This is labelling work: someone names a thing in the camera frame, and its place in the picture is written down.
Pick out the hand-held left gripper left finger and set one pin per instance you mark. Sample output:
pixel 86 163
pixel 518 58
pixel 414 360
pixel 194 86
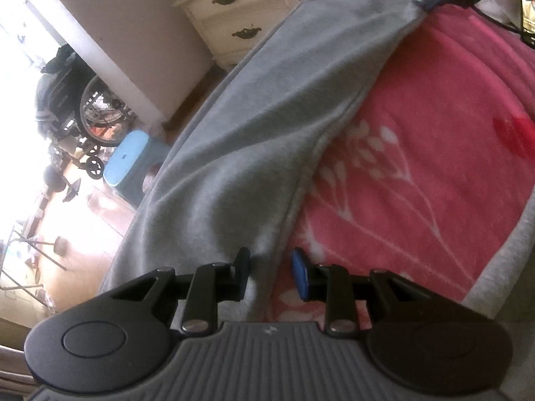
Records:
pixel 244 275

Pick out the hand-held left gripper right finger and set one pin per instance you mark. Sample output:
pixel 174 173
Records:
pixel 299 273

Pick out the black gold printed packet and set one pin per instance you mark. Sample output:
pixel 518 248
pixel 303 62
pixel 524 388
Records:
pixel 528 14

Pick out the pink floral blanket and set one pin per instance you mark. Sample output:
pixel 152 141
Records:
pixel 439 142

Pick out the light blue plastic stool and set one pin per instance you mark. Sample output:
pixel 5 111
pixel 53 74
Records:
pixel 129 158

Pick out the cream nightstand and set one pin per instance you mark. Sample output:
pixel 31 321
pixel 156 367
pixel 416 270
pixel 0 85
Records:
pixel 238 8

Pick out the metal bowl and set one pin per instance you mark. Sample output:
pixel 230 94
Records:
pixel 62 245

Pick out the black swivel chair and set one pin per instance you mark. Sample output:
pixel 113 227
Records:
pixel 71 188

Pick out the folding table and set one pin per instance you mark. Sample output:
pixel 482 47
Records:
pixel 37 243

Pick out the wheelchair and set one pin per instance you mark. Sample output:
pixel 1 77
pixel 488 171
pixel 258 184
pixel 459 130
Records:
pixel 100 104

